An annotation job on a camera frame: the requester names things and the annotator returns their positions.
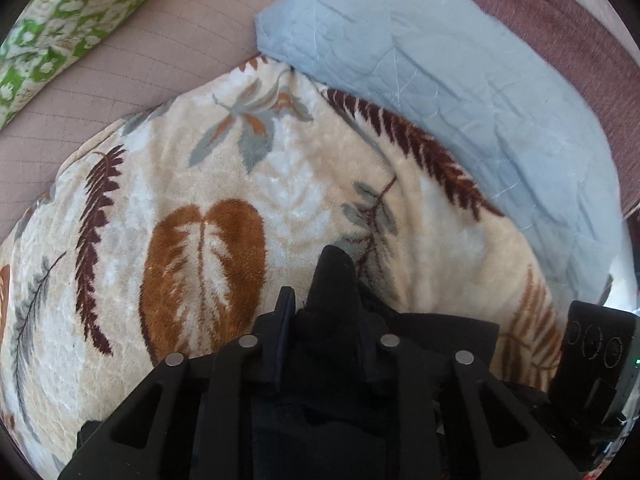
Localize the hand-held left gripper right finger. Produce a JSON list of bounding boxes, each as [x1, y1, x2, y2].
[[359, 332, 582, 480]]

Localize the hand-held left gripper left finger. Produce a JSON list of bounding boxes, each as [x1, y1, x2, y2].
[[57, 286, 297, 480]]

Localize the black pants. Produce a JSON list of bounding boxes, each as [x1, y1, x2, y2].
[[247, 245, 502, 480]]

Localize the leaf print fleece blanket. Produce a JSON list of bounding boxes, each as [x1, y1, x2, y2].
[[0, 57, 571, 471]]

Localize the light blue pillow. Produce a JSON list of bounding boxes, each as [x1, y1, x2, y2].
[[254, 0, 626, 306]]

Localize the pink padded headboard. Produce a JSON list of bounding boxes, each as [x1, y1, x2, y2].
[[0, 0, 640, 246]]

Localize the green patterned quilt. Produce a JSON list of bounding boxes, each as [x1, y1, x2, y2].
[[0, 0, 176, 131]]

